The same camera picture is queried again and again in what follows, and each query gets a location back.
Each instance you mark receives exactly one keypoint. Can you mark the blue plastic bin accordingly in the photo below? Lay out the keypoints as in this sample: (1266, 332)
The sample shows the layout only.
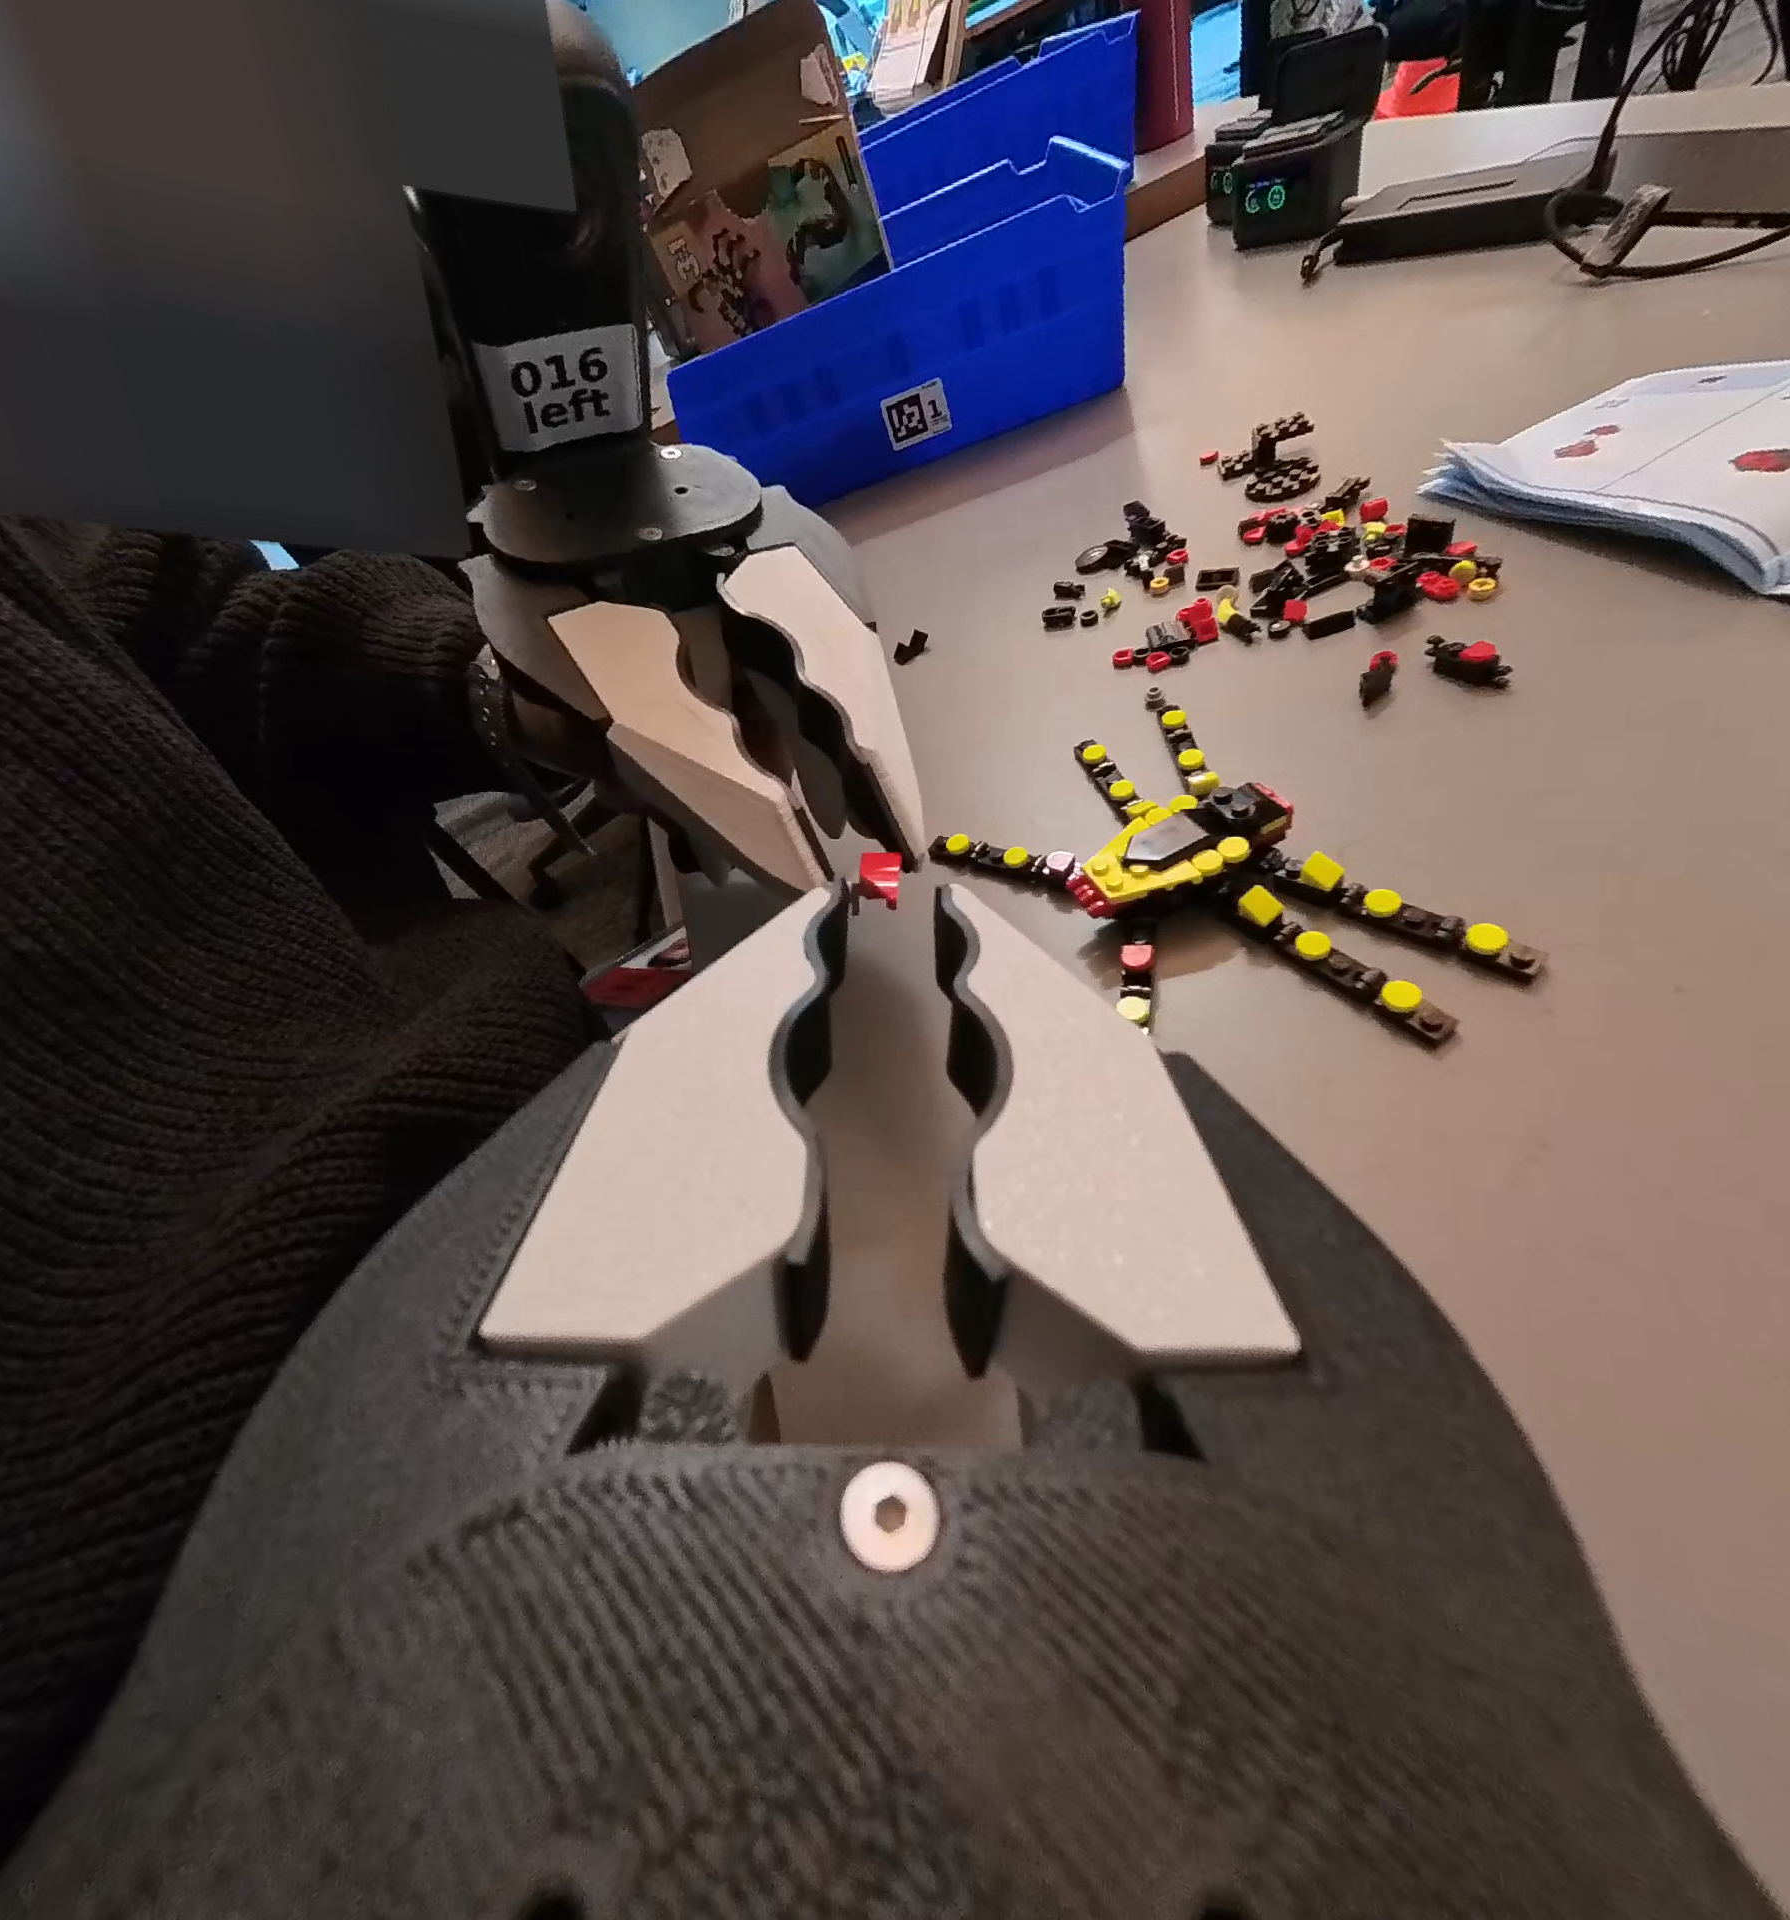
(910, 330)
(1016, 90)

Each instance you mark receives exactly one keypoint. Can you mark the black charger with green display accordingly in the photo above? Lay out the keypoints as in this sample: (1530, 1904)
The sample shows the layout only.
(1285, 194)
(1222, 173)

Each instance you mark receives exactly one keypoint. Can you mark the pile of loose lego pieces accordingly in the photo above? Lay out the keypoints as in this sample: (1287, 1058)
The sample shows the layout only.
(1285, 570)

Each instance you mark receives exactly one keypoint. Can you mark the person's black sweater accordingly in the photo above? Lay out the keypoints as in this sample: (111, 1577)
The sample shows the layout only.
(84, 1275)

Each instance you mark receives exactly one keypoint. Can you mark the maroon bottle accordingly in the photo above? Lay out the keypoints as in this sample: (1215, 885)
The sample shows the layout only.
(1161, 74)

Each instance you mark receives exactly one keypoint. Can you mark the small red lego assembly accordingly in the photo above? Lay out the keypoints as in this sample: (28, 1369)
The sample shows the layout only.
(881, 875)

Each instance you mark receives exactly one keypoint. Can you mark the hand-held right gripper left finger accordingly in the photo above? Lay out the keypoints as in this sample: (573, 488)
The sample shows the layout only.
(639, 1185)

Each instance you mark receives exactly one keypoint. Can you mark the yellow black lego spider model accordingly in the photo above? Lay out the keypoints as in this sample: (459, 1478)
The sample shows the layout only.
(1165, 871)

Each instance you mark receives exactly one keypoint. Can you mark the grey flat case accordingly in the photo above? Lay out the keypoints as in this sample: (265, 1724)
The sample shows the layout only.
(1749, 142)

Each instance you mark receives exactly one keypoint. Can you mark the orange object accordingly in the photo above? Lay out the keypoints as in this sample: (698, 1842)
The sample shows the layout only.
(1419, 87)

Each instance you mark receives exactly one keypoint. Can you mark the red plastic object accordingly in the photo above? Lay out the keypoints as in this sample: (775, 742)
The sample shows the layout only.
(639, 986)

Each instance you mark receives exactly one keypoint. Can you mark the cardboard box with colourful print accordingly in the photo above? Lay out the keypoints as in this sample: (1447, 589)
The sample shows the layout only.
(775, 194)

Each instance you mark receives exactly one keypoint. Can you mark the black flat device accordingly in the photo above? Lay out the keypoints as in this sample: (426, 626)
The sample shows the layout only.
(1464, 203)

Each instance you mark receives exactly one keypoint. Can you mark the lego instruction booklet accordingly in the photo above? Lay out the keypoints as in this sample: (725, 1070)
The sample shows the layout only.
(1706, 464)

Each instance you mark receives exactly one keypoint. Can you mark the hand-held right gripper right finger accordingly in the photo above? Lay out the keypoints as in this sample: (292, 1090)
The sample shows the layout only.
(1120, 1201)

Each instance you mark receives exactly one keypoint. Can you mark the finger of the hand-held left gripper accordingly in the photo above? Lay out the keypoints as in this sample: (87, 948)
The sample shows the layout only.
(670, 706)
(820, 660)

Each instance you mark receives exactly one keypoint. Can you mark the person's left forearm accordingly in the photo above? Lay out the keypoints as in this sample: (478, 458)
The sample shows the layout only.
(236, 675)

